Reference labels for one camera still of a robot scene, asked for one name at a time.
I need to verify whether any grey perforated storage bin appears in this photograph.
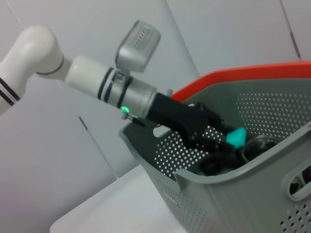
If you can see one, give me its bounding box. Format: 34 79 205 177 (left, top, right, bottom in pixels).
118 77 311 233

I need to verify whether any teal square plate brick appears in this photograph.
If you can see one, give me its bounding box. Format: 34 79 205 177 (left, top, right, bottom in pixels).
225 128 248 150

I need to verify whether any glass teacup with black holder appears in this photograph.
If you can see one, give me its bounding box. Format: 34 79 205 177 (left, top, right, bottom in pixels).
289 169 307 195
241 135 280 164

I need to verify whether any dark clay small teacup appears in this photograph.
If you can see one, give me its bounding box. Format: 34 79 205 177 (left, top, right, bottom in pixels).
199 155 225 176

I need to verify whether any orange bin handle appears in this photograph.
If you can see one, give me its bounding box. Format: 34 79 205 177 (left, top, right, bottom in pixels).
171 61 311 105

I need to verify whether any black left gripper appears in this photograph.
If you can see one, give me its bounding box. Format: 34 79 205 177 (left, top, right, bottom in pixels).
145 93 236 155

